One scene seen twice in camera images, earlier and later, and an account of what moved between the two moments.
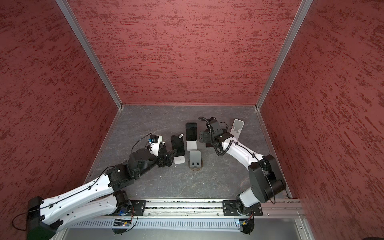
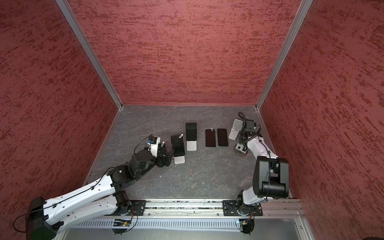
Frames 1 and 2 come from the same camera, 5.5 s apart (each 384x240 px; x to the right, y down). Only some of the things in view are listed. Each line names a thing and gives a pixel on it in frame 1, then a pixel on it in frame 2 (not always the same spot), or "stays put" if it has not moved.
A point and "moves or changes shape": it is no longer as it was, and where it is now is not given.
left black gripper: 169,159 stays put
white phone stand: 237,126 stays put
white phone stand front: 179,159 stays put
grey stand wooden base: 195,163 moves or changes shape
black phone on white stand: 178,144 stays put
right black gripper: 205,137 to 239,137
